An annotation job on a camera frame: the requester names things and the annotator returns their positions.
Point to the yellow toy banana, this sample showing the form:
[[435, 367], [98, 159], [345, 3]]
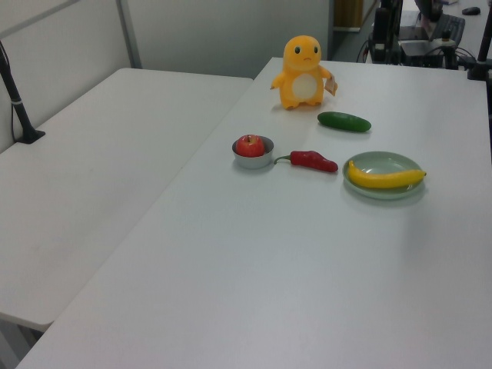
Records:
[[380, 180]]

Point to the pale green plastic plate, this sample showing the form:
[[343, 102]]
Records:
[[384, 163]]

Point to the small round metal bowl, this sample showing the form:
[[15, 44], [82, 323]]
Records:
[[253, 163]]

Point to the red toy apple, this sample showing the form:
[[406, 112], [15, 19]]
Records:
[[250, 146]]

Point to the red toy chili pepper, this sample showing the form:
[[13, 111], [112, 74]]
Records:
[[311, 161]]

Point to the green toy cucumber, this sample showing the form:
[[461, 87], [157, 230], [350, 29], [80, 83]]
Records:
[[344, 122]]

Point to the orange plush dinosaur toy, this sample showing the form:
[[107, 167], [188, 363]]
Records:
[[301, 61]]

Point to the brown wooden cabinet panel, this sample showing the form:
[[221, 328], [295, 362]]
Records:
[[348, 13]]

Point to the black equipment rack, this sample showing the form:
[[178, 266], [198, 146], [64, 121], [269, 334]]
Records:
[[382, 34]]

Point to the black flat box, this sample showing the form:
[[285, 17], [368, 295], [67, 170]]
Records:
[[423, 54]]

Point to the black pole with white band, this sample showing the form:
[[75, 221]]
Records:
[[17, 107]]

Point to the black computer keyboard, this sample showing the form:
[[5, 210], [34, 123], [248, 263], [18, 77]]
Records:
[[451, 25]]

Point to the black computer mouse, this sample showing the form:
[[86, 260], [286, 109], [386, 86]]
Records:
[[471, 10]]

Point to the black camera stand pole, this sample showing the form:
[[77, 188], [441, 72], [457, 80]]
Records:
[[482, 50]]

